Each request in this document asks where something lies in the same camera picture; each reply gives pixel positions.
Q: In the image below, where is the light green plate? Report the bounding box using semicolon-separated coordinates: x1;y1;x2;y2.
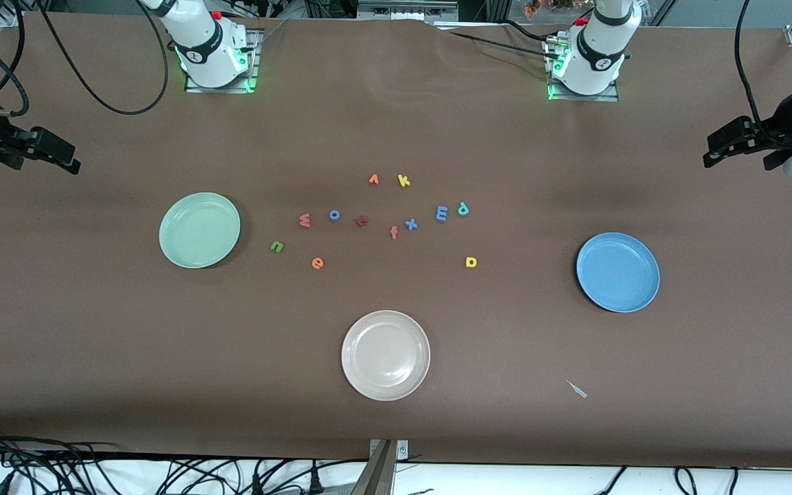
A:
159;192;241;269

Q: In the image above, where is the blue plate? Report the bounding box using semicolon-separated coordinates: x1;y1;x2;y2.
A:
575;232;661;314

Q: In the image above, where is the brown table cover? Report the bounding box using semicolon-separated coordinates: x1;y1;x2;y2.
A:
0;10;792;470

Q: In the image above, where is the orange background object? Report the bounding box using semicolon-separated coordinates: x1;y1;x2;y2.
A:
523;0;575;18

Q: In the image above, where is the black power plug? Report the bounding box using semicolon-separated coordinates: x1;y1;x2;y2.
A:
303;459;328;495
248;459;280;495

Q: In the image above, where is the beige plate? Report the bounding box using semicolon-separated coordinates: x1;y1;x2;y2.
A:
341;310;431;402

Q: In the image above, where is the long black right arm cable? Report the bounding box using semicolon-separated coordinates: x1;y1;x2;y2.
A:
35;0;170;116

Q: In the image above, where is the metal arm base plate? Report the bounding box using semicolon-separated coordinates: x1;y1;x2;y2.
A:
184;27;260;94
546;38;620;103

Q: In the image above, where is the black table cable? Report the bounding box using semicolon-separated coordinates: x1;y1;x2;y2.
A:
445;30;555;60
496;19;562;43

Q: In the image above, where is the thin grey cable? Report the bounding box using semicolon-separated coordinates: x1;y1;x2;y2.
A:
253;19;289;52

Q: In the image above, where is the grey metal frame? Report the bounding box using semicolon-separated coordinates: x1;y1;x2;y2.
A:
357;0;460;23

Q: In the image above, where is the black floor cable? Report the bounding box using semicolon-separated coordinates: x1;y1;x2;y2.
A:
592;466;629;495

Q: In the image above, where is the grey metal camera post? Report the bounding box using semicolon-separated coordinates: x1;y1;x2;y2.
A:
350;439;410;495

